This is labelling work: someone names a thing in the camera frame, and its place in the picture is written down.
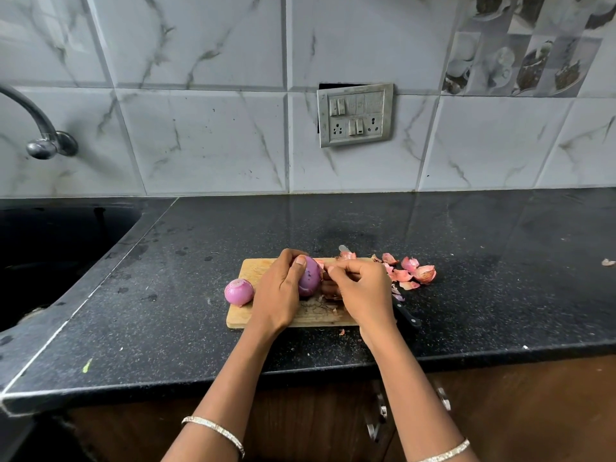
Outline chrome water tap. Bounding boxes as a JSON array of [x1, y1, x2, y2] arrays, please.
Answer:
[[0, 84, 79, 160]]

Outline grey wall switch socket panel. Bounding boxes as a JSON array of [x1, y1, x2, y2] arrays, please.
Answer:
[[316, 83, 394, 149]]

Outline person's right forearm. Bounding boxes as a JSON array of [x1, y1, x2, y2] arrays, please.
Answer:
[[358, 320, 482, 462]]

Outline small peeled purple onion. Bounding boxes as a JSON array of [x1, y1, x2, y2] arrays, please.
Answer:
[[224, 278, 255, 307]]

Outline black handled kitchen knife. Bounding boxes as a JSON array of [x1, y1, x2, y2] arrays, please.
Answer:
[[338, 244, 422, 330]]

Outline silver bangle on left forearm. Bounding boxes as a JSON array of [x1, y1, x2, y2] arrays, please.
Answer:
[[181, 416, 245, 458]]

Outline person's right hand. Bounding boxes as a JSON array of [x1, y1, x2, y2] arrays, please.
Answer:
[[321, 259, 398, 332]]

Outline person's left forearm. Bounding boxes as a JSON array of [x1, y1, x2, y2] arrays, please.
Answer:
[[161, 317, 292, 462]]

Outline purple onion being peeled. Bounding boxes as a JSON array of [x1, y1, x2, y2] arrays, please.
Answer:
[[297, 255, 323, 298]]

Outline brown wooden cabinet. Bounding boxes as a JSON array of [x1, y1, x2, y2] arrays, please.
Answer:
[[67, 356, 616, 462]]

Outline silver bangle on right forearm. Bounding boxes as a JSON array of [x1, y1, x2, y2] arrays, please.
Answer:
[[418, 438, 471, 462]]

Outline person's left hand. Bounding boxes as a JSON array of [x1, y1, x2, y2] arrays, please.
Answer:
[[250, 248, 309, 332]]

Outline wooden cutting board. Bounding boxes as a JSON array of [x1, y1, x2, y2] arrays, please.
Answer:
[[226, 257, 376, 330]]

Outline pile of pink onion peels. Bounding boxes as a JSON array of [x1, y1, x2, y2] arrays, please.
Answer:
[[371, 252, 438, 302]]

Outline black kitchen sink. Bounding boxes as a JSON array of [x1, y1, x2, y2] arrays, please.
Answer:
[[0, 204, 142, 332]]

